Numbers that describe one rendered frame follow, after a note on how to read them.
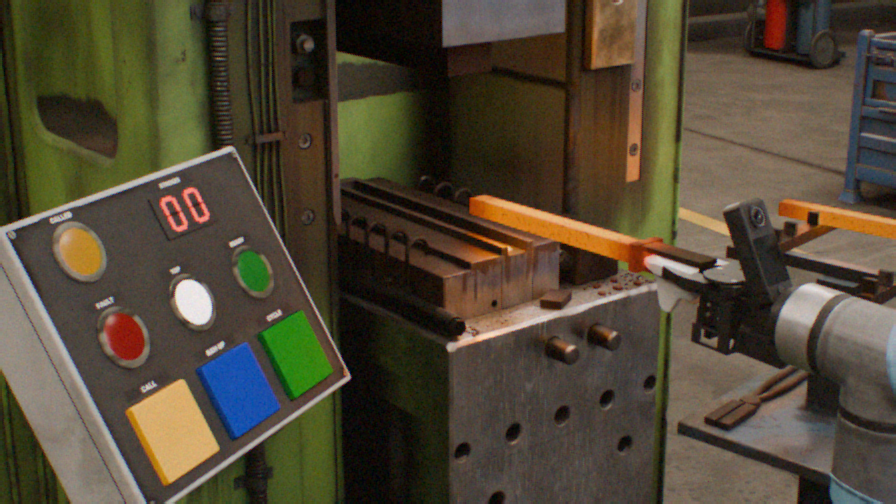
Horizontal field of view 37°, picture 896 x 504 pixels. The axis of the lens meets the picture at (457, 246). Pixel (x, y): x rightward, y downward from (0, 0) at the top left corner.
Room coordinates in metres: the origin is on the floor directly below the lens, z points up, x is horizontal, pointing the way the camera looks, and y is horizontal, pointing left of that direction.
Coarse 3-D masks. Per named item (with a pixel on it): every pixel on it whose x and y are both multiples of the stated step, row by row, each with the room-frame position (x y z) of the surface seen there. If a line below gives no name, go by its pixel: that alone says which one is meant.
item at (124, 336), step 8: (112, 320) 1.10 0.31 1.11; (120, 320) 1.10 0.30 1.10; (128, 320) 1.11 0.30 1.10; (112, 328) 1.09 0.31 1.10; (120, 328) 1.10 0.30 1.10; (128, 328) 1.10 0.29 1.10; (136, 328) 1.11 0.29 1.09; (112, 336) 1.09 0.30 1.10; (120, 336) 1.09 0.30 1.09; (128, 336) 1.10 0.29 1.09; (136, 336) 1.11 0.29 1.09; (112, 344) 1.08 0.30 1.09; (120, 344) 1.09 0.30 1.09; (128, 344) 1.09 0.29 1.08; (136, 344) 1.10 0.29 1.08; (144, 344) 1.11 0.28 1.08; (120, 352) 1.08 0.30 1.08; (128, 352) 1.09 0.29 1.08; (136, 352) 1.10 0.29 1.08
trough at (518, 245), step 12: (372, 192) 1.94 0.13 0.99; (384, 192) 1.92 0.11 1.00; (396, 204) 1.89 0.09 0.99; (408, 204) 1.87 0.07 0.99; (420, 204) 1.85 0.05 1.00; (432, 216) 1.82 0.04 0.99; (444, 216) 1.80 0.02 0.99; (456, 216) 1.78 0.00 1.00; (468, 228) 1.76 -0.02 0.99; (480, 228) 1.74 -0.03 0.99; (492, 240) 1.71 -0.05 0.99; (504, 240) 1.70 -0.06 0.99; (516, 240) 1.68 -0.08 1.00; (516, 252) 1.66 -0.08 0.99
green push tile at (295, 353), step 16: (288, 320) 1.27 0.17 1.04; (304, 320) 1.29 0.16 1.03; (272, 336) 1.24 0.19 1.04; (288, 336) 1.26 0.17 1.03; (304, 336) 1.27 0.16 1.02; (272, 352) 1.23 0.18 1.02; (288, 352) 1.24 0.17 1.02; (304, 352) 1.26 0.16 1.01; (320, 352) 1.28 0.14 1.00; (288, 368) 1.23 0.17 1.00; (304, 368) 1.25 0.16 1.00; (320, 368) 1.26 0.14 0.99; (288, 384) 1.22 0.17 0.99; (304, 384) 1.23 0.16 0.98
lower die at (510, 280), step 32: (352, 192) 1.91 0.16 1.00; (416, 192) 1.94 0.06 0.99; (352, 224) 1.81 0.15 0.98; (416, 224) 1.77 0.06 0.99; (480, 224) 1.74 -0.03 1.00; (352, 256) 1.74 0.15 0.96; (416, 256) 1.66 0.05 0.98; (448, 256) 1.64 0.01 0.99; (480, 256) 1.63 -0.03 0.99; (512, 256) 1.65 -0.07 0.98; (544, 256) 1.68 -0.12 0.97; (416, 288) 1.62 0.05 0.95; (448, 288) 1.58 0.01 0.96; (480, 288) 1.62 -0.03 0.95; (512, 288) 1.65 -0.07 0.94; (544, 288) 1.69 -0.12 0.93
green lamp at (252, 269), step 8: (240, 256) 1.27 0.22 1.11; (248, 256) 1.28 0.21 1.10; (256, 256) 1.29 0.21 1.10; (240, 264) 1.27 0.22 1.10; (248, 264) 1.27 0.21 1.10; (256, 264) 1.28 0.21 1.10; (264, 264) 1.29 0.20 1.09; (240, 272) 1.26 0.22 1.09; (248, 272) 1.27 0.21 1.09; (256, 272) 1.28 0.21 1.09; (264, 272) 1.29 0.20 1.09; (248, 280) 1.26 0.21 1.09; (256, 280) 1.27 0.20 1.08; (264, 280) 1.28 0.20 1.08; (256, 288) 1.27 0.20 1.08; (264, 288) 1.27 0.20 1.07
